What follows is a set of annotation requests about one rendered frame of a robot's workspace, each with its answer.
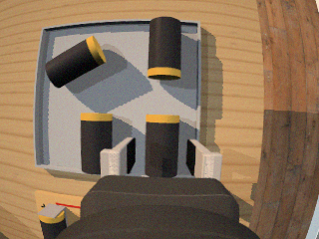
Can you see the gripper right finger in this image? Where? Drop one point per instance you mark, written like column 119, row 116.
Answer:
column 201, row 162

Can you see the black cylinder with yellow end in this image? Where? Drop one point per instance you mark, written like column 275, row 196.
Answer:
column 51, row 227
column 96, row 135
column 164, row 49
column 162, row 132
column 75, row 62

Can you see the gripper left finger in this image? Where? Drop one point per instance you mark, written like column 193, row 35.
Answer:
column 119, row 160

